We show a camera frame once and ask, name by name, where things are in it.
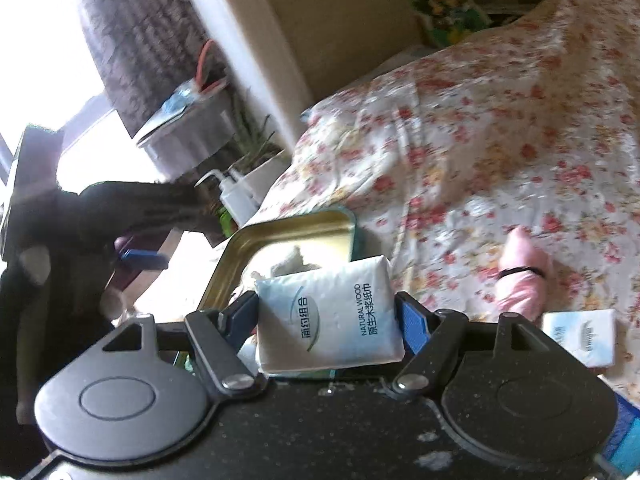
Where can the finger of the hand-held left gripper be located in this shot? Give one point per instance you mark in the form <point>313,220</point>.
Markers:
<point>144,259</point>
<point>150,210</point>

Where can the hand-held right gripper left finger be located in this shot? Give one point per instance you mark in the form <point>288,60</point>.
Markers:
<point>245,322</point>

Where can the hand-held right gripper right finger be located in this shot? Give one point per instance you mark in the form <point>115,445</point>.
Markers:
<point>411,325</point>

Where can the white plush bear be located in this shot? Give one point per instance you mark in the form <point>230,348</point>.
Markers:
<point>287,262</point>

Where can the white tissue pack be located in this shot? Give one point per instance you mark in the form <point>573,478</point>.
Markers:
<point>580,340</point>
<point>325,320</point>

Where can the gold metal tin tray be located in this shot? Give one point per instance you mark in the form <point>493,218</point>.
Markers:
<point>300,232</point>

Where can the pink cloth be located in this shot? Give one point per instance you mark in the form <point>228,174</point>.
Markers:
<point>520,297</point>

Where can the green spray bottle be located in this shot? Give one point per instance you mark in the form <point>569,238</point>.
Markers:
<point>226,220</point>

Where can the side table with grey cover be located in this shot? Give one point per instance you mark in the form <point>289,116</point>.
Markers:
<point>190,135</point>

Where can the white wash bottle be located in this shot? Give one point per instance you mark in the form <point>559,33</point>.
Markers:
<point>240,205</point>

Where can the crumpled blue mask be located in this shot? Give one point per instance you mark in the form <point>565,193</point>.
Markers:
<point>177,100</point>

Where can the potted plant in white pot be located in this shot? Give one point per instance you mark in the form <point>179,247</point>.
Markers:
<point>267,175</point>

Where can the orange curved stick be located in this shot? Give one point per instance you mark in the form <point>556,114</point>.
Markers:
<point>202,55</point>

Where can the patterned grey curtain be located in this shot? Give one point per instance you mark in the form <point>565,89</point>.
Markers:
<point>140,25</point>

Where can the floral bedspread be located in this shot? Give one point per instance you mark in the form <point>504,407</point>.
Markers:
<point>475,135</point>

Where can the blue packet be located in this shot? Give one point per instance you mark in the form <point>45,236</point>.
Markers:
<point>625,435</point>

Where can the colourful picture book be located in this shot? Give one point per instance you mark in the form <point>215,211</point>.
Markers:
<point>445,5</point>

